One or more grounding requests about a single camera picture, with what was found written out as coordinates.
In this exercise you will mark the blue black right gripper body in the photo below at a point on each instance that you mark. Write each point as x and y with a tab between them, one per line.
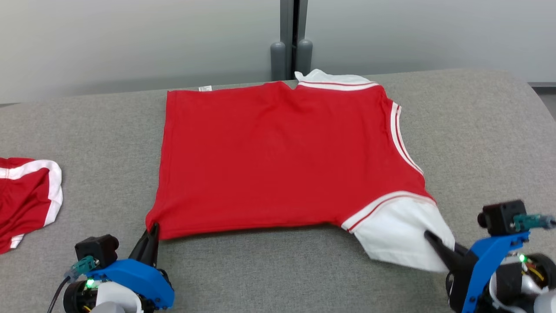
482	261

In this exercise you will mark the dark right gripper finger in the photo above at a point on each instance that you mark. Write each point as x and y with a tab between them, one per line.
449	256

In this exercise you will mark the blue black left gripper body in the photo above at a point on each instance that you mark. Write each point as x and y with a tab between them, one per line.
139	278

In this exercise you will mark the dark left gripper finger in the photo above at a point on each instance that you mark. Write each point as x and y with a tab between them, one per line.
141	250
153	248

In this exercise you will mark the red shorts with white trim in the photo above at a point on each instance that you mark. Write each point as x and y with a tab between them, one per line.
26	195

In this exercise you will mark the red jersey with white sleeves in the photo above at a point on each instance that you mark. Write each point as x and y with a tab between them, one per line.
278	152

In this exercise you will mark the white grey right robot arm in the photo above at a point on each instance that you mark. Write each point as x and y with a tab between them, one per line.
521	287

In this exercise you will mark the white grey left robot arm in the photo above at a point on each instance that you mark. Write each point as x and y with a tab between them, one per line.
108	298

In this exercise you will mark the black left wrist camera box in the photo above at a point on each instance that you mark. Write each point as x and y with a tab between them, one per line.
96	248

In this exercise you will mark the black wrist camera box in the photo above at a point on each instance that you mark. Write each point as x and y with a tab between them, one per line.
499	216
96	248

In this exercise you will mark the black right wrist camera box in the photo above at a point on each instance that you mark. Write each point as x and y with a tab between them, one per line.
499	216

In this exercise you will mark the grey cylindrical post bumper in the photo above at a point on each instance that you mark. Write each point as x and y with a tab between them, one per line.
304	57
278	61

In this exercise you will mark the grey partition post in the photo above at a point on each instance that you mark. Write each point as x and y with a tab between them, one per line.
293	26

